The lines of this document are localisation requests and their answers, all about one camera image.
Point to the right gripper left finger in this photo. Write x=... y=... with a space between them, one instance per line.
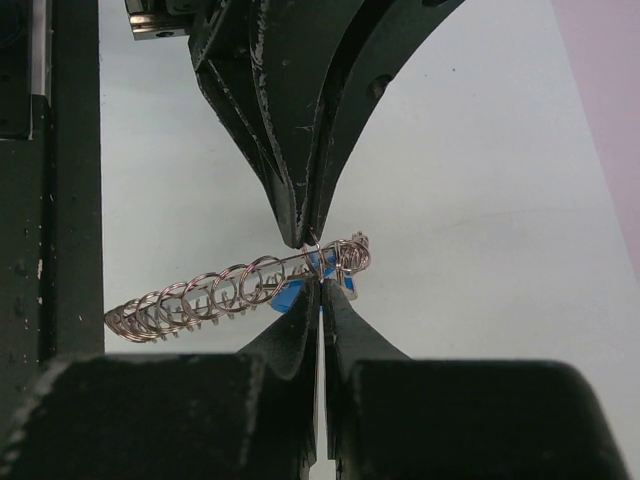
x=246 y=415

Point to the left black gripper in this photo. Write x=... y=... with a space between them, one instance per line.
x=265 y=67

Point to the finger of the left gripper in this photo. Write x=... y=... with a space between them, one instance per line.
x=380 y=39

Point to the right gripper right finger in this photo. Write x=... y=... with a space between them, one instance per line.
x=390 y=416

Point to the metal disc with keyrings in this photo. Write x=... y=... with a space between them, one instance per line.
x=212 y=296

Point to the blue key tag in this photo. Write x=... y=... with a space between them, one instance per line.
x=329 y=264

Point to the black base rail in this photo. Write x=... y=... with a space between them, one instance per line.
x=51 y=219

